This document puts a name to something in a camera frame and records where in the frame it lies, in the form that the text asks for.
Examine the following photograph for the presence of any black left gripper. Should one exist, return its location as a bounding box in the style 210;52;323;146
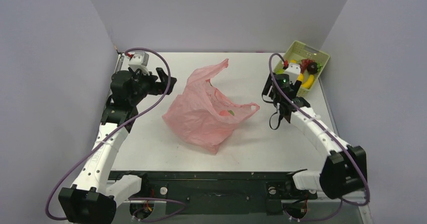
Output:
129;67;176;105

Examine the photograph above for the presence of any yellow fake banana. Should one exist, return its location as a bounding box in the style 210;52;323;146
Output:
301;74;315;89

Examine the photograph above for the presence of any red fake fruit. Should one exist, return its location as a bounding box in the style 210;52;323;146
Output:
299;58;314;73

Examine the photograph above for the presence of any dark round fake fruit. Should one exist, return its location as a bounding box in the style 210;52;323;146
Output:
306;62;321;75

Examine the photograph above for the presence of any pink plastic bag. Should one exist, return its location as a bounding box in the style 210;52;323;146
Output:
162;59;260;154

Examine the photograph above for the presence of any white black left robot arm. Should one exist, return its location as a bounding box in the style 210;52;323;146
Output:
58;66;177;223

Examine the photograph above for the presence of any light green plastic basket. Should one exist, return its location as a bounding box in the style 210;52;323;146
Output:
272;40;330;97

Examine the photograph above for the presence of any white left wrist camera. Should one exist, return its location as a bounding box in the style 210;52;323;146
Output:
128;51;150;76

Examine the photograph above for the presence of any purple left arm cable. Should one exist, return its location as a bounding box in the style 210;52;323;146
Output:
44;47;187;223

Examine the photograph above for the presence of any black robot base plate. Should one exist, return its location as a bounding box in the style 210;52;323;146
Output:
108;171;318;215

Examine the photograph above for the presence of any aluminium frame rail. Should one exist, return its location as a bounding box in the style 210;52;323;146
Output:
63;179;374;224

